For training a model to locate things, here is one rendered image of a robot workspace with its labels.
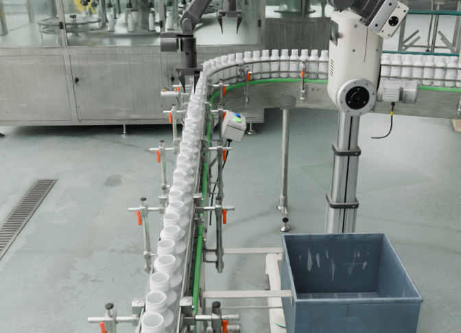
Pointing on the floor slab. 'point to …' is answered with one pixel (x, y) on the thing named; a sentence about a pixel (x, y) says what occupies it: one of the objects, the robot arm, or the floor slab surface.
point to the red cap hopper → (437, 31)
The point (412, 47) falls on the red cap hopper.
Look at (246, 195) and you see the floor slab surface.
